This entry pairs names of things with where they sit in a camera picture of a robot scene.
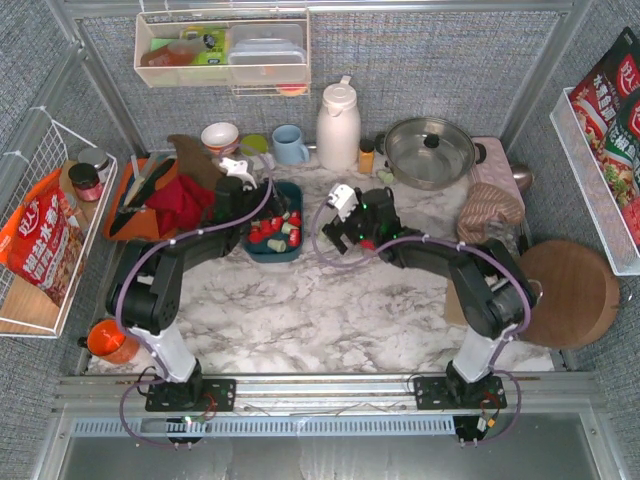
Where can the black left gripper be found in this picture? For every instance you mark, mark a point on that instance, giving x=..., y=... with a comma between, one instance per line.
x=270, y=201

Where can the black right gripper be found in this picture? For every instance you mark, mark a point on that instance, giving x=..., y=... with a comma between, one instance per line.
x=345, y=228

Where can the teal storage basket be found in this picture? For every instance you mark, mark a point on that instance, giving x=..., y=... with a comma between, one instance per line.
x=256, y=245

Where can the striped pink cloth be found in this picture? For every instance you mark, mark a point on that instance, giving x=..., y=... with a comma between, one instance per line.
x=493, y=213

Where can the brown cardboard square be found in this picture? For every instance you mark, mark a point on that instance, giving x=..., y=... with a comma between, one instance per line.
x=453, y=312
x=473, y=238

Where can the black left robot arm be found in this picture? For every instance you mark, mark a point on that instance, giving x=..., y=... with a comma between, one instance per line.
x=145, y=293

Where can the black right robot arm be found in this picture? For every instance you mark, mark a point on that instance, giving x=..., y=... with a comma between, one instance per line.
x=495, y=296

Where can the red coffee capsule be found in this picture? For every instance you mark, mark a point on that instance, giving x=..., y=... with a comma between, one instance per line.
x=294, y=238
x=265, y=228

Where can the green coffee capsule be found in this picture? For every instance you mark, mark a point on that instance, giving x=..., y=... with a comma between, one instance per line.
x=287, y=228
x=386, y=177
x=278, y=246

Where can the right white mesh basket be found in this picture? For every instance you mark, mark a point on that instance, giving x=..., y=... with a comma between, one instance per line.
x=617, y=241

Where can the red cloth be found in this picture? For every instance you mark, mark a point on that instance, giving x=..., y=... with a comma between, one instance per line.
x=180, y=204

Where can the brown cloth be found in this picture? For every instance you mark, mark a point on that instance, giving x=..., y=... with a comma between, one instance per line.
x=194, y=162

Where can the green lid white cup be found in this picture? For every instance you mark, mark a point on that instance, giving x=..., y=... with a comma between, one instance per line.
x=253, y=145

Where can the white orange striped bowl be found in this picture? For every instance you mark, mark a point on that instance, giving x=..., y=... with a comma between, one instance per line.
x=218, y=136

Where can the orange spice bottle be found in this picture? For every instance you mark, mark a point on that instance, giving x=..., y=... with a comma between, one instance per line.
x=366, y=156

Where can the black knife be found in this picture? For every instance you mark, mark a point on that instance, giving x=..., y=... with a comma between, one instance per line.
x=138, y=193

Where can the steel pot with lid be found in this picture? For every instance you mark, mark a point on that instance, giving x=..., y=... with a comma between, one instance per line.
x=429, y=153

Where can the light blue mug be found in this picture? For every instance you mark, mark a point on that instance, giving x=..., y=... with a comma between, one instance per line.
x=288, y=146

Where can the orange tray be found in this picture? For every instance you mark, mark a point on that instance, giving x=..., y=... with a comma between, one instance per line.
x=134, y=219

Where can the white thermos jug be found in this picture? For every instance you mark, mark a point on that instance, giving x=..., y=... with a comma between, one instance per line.
x=338, y=128

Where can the pink egg tray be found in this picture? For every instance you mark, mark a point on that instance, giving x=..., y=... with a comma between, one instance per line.
x=495, y=169

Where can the dark lid jar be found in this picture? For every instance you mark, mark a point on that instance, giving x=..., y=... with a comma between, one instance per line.
x=85, y=180

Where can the clear plastic food container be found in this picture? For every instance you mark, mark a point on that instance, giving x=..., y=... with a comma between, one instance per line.
x=267, y=54

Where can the steel ladle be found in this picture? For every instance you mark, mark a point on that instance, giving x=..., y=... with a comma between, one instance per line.
x=522, y=176

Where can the green snack packet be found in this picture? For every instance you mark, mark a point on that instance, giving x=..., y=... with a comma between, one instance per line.
x=217, y=44

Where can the orange cup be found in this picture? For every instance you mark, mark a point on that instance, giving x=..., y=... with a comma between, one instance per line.
x=108, y=342

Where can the orange seasoning bag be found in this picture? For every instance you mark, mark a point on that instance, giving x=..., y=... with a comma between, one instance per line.
x=39, y=243

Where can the round wooden cutting board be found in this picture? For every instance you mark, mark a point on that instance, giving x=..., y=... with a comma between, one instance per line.
x=580, y=295

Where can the red seasoning packet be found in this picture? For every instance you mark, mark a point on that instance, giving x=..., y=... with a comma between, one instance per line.
x=606, y=105

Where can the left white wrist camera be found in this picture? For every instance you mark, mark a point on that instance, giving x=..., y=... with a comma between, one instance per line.
x=239, y=169

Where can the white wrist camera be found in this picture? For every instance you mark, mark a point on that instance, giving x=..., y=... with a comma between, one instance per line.
x=239, y=169
x=343, y=199

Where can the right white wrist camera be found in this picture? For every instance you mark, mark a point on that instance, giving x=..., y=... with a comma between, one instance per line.
x=343, y=199

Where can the white wall basket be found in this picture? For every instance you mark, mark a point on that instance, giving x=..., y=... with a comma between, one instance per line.
x=155, y=29

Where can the aluminium front rail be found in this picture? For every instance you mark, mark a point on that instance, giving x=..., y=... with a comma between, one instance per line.
x=341, y=394

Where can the left white wire basket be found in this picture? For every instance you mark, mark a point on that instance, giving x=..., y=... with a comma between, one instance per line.
x=26, y=311

